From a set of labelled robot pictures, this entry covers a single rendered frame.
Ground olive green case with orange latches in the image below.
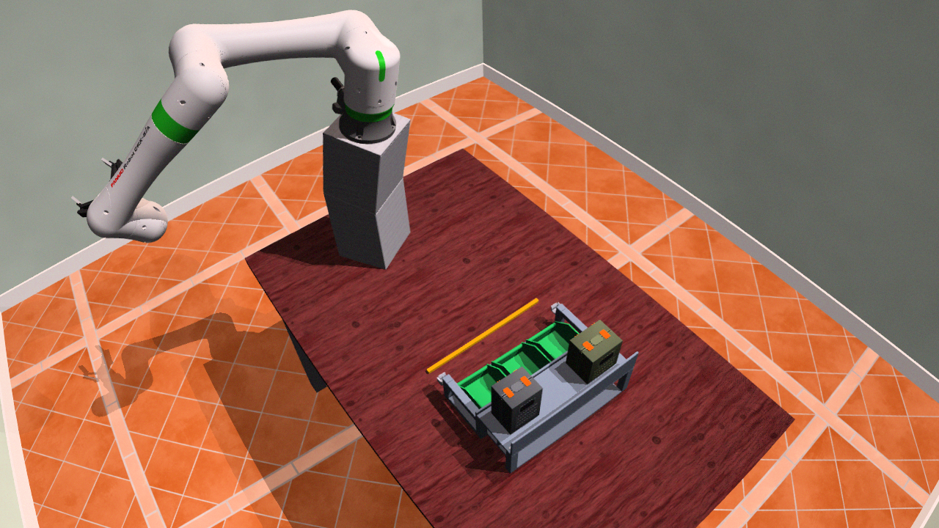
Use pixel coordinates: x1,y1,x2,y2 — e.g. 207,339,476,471
566,320,623,384

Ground grey metal rack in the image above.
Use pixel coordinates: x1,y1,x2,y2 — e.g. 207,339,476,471
437,303,638,473

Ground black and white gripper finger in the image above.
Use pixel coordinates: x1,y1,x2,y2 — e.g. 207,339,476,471
71,196,93,217
101,158,122,179

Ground green open bin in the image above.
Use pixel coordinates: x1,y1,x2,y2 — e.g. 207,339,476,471
457,364,506,409
492,342,551,376
527,321,579,361

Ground yellow bar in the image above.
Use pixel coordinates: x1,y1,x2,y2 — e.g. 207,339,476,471
427,298,538,373

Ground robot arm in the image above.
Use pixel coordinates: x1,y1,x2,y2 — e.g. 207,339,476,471
87,10,400,243

